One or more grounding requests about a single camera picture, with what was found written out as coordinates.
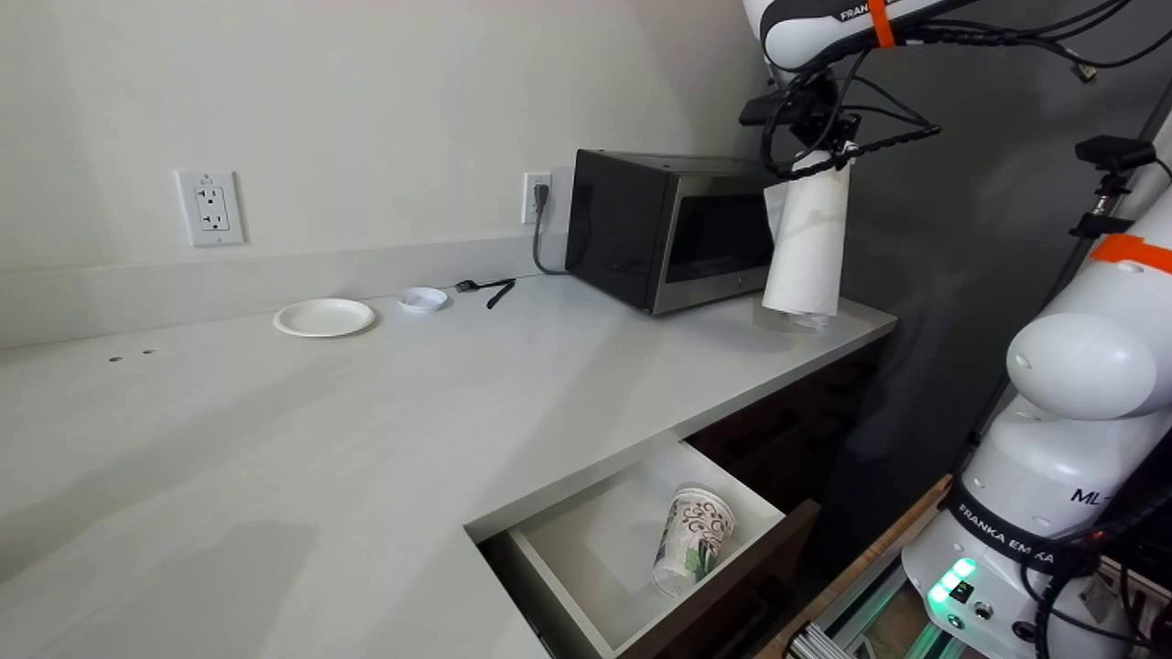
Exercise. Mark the white wall outlet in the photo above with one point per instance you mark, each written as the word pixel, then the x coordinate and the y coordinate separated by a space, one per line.
pixel 211 207

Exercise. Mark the dark wood cabinet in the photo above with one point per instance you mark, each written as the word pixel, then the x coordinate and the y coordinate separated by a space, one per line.
pixel 792 442

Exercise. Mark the white paper towel roll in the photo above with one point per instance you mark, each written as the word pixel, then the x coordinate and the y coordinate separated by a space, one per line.
pixel 807 242

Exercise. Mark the open white drawer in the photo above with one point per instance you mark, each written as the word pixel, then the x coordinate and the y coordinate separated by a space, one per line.
pixel 635 549

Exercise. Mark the black steel microwave oven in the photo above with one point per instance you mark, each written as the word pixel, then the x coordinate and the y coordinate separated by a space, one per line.
pixel 665 224

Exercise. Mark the wooden robot cart frame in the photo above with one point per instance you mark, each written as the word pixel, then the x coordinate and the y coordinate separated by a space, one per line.
pixel 856 571

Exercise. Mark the wall outlet with plug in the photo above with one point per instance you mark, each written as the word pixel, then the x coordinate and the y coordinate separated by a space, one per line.
pixel 537 198

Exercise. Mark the white paper plate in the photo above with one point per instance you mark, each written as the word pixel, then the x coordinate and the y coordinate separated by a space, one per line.
pixel 324 315

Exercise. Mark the patterned paper cup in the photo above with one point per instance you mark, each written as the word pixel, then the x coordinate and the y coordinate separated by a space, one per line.
pixel 693 532

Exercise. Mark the small black utensil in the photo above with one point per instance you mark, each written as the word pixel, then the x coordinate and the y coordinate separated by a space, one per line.
pixel 489 285

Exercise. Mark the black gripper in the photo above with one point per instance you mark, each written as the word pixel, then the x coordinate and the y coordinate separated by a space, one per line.
pixel 810 110

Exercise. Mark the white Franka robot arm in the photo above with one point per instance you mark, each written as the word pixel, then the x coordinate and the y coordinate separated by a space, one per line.
pixel 1086 368

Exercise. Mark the small white bowl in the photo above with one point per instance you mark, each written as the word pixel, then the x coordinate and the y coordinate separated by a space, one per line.
pixel 421 298

